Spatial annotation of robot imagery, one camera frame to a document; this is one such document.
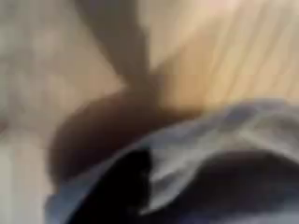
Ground pale beige sock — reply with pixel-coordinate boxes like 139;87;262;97
43;98;299;224

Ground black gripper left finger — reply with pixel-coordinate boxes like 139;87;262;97
68;148;153;224

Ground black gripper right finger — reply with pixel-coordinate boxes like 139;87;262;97
139;150;299;224

